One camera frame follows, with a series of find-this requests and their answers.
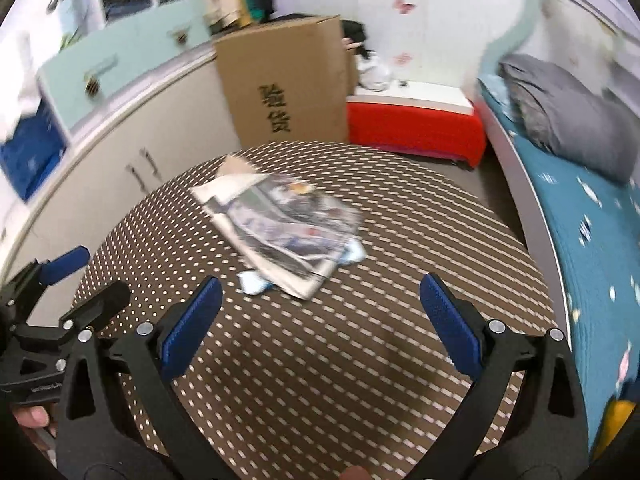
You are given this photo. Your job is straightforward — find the blue storage bin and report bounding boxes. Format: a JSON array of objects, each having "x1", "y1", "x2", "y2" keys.
[{"x1": 0, "y1": 100, "x2": 69, "y2": 202}]

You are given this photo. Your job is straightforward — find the white floral pillow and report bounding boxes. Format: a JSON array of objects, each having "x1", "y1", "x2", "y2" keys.
[{"x1": 542, "y1": 0, "x2": 622, "y2": 67}]

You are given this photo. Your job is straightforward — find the white plastic bag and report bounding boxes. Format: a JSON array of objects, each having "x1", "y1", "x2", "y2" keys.
[{"x1": 357, "y1": 52, "x2": 394, "y2": 92}]

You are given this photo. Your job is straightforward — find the light blue face mask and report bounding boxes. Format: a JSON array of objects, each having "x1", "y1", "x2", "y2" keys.
[{"x1": 237, "y1": 240, "x2": 367, "y2": 296}]

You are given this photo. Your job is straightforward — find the beige cabinet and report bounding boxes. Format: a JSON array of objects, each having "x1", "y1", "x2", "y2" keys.
[{"x1": 0, "y1": 42, "x2": 242, "y2": 282}]

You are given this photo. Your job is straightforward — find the teal drawer unit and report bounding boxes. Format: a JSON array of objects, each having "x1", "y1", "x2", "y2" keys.
[{"x1": 37, "y1": 0, "x2": 214, "y2": 137}]

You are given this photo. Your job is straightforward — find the person's left hand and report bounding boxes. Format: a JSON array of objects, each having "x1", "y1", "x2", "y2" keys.
[{"x1": 12, "y1": 404, "x2": 57, "y2": 432}]

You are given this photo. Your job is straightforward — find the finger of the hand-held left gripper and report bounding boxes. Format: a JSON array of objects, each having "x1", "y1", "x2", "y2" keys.
[
  {"x1": 60, "y1": 279, "x2": 132, "y2": 334},
  {"x1": 6, "y1": 245, "x2": 92, "y2": 317}
]

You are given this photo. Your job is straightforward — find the grey blanket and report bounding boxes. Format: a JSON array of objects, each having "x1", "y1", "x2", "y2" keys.
[{"x1": 499, "y1": 54, "x2": 640, "y2": 184}]

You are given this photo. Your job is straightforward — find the bed with teal sheet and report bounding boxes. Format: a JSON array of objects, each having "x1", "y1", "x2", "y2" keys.
[{"x1": 477, "y1": 75, "x2": 640, "y2": 457}]

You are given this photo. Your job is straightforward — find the yellow bag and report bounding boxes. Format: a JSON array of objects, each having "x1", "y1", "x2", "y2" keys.
[{"x1": 597, "y1": 400, "x2": 639, "y2": 462}]

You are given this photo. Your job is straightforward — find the black bag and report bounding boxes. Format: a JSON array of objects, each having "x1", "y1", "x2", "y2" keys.
[{"x1": 341, "y1": 20, "x2": 371, "y2": 59}]

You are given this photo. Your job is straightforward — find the red storage box white lid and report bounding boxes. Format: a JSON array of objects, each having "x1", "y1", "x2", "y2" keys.
[{"x1": 346, "y1": 80, "x2": 489, "y2": 169}]

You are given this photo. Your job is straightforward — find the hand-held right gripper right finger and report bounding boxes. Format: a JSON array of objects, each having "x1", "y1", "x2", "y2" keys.
[{"x1": 415, "y1": 272, "x2": 589, "y2": 480}]

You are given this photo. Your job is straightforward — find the teal bunk bed frame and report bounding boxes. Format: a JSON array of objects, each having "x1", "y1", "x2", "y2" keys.
[{"x1": 474, "y1": 0, "x2": 640, "y2": 463}]

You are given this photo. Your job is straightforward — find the newspaper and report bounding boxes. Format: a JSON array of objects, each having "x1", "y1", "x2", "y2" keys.
[{"x1": 192, "y1": 155, "x2": 365, "y2": 301}]

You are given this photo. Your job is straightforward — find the tall cardboard box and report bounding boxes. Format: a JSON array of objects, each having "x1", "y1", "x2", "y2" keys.
[{"x1": 214, "y1": 15, "x2": 359, "y2": 149}]

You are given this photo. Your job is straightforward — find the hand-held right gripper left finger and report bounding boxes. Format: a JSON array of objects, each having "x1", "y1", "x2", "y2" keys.
[{"x1": 54, "y1": 276, "x2": 224, "y2": 480}]

